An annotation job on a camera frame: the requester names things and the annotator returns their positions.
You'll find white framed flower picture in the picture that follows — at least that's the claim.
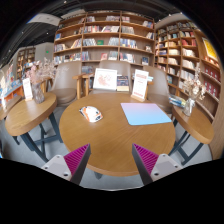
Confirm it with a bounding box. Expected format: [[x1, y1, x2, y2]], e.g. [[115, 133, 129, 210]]
[[92, 67, 119, 92]]

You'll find white and orange computer mouse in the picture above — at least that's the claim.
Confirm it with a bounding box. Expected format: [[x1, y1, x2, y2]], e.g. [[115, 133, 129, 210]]
[[79, 105, 104, 123]]

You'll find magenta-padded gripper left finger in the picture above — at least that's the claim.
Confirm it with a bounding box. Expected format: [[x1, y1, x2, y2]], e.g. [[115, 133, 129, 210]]
[[40, 143, 92, 186]]

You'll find small distant bookshelf unit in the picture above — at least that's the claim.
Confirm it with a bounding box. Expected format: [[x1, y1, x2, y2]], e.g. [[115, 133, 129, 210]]
[[15, 46, 37, 81]]

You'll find glass vase with beige flowers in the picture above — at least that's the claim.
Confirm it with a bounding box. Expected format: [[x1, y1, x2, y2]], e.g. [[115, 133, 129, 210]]
[[181, 63, 208, 118]]

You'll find round wooden side table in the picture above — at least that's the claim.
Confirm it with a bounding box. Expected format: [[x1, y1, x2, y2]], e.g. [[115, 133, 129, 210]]
[[0, 96, 22, 122], [4, 92, 63, 163], [168, 104, 215, 167]]

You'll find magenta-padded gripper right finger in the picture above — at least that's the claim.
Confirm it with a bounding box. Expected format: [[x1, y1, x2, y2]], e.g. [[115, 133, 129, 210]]
[[131, 143, 184, 186]]

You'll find brown wooden armchair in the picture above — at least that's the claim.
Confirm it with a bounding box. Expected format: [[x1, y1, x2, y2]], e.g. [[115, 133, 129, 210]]
[[49, 60, 83, 108], [143, 64, 173, 114], [77, 59, 134, 98]]

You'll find dark hardcover book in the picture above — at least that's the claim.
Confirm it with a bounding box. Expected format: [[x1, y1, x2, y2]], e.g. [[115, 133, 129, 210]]
[[116, 75, 130, 93]]

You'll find stack of colourful books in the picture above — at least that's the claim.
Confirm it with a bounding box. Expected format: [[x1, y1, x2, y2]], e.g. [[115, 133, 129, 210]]
[[168, 94, 187, 109]]

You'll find white and red sign stand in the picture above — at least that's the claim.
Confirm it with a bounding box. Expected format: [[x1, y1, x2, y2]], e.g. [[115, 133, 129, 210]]
[[130, 68, 150, 103]]

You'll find blue and pink mouse pad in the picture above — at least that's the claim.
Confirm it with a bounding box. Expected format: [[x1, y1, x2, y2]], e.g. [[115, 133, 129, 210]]
[[120, 102, 173, 127]]

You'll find small white sign card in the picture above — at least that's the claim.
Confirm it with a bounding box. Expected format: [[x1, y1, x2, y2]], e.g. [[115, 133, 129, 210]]
[[21, 77, 34, 102]]

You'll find white hanging ceiling panel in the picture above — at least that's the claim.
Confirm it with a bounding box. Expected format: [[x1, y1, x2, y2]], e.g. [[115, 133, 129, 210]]
[[27, 12, 62, 27]]

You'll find glass vase with pink flowers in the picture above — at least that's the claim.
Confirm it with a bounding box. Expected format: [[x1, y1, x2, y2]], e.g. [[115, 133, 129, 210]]
[[25, 58, 58, 104]]

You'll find wide wooden bookshelf unit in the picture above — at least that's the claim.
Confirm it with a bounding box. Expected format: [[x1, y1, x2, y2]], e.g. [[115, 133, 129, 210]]
[[53, 10, 157, 76]]

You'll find tall wooden bookshelf unit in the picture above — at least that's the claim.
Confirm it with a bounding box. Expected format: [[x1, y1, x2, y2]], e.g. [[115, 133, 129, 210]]
[[153, 19, 223, 122]]

